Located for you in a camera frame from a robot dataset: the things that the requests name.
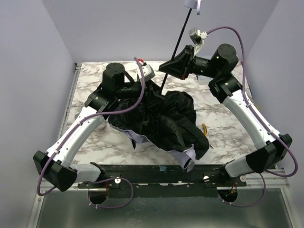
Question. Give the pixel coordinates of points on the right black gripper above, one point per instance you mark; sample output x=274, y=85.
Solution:
x=188, y=62

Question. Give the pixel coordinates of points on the aluminium frame rail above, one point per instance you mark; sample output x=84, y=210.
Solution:
x=94, y=176

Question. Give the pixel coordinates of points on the clear plastic screw box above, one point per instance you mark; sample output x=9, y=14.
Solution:
x=203, y=80

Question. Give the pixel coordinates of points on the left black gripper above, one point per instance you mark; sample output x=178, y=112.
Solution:
x=141, y=86

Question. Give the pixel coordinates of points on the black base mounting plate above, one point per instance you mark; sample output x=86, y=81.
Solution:
x=149, y=182

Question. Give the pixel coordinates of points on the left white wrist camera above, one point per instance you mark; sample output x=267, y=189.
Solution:
x=148, y=71

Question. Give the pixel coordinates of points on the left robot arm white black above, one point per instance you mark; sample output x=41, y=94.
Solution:
x=116, y=84

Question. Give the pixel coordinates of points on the lavender folding umbrella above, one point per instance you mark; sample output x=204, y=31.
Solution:
x=170, y=126

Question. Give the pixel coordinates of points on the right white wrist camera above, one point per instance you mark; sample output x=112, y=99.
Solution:
x=197, y=38

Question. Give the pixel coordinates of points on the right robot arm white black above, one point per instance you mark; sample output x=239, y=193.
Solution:
x=270, y=144

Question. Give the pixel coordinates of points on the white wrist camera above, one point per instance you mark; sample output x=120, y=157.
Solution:
x=148, y=71
x=197, y=38

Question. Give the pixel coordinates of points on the pink zippered umbrella case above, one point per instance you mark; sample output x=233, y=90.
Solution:
x=100, y=128

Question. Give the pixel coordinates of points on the blue tape piece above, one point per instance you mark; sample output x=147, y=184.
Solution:
x=162, y=168

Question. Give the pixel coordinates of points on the yellow black needle-nose pliers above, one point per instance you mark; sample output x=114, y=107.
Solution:
x=204, y=129

